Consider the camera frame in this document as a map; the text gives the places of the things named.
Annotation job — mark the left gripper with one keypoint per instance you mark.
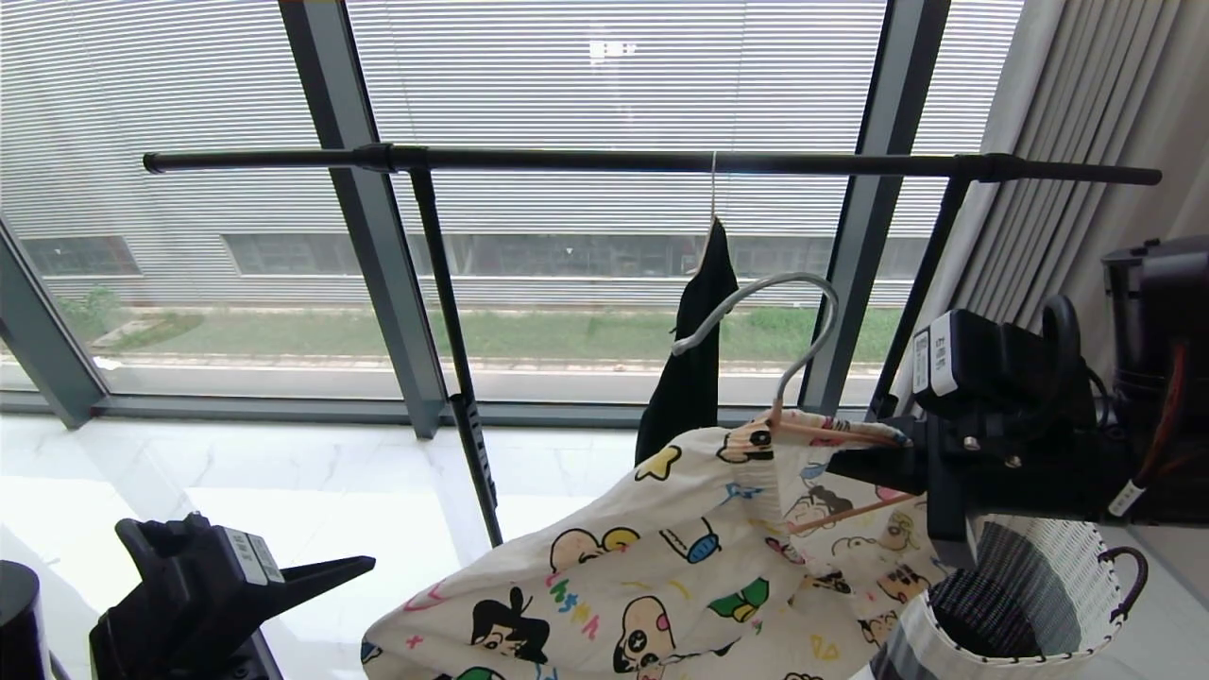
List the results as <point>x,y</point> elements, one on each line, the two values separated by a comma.
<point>170,642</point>

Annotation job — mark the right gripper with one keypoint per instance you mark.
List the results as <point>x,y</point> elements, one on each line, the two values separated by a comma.
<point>1039,477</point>

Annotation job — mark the pink clothes hanger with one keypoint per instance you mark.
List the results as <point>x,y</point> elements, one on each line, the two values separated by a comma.
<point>713,189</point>
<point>822,340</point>

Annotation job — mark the cream printed garment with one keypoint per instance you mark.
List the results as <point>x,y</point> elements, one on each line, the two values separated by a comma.
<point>661,567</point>

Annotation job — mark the black garment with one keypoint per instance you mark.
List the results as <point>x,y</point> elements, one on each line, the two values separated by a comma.
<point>694,378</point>

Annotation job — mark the white laundry basket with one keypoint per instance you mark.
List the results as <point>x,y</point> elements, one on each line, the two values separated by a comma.
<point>1039,586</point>

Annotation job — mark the black clothes rack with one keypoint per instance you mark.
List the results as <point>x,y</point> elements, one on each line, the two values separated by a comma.
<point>614,161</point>

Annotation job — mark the beige curtain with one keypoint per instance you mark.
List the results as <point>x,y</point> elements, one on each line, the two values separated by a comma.
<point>1067,142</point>

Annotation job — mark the window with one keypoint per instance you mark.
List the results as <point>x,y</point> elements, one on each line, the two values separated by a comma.
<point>614,66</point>

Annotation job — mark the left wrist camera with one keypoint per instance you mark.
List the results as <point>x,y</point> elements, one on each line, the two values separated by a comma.
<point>189,557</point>

